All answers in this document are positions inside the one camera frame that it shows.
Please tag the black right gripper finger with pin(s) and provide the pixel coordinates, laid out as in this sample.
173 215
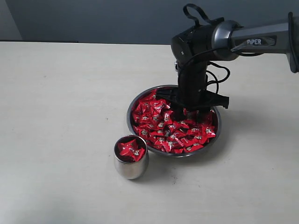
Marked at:
201 116
178 113

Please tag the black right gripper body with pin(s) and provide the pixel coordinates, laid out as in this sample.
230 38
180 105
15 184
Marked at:
197 88

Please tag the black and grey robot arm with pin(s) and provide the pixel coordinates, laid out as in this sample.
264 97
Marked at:
220 40

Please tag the steel bowl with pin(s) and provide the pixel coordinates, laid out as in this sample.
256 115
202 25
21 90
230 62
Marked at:
216 121

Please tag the silver metal cup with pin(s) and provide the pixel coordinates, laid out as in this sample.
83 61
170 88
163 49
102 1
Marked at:
134 170

